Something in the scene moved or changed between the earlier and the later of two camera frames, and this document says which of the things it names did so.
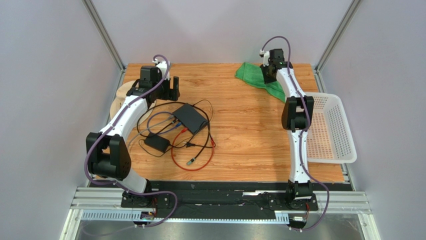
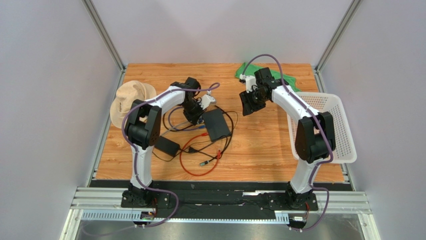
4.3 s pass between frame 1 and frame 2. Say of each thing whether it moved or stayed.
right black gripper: moved
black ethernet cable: moved
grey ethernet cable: moved
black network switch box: moved
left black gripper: moved
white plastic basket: stayed
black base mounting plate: stayed
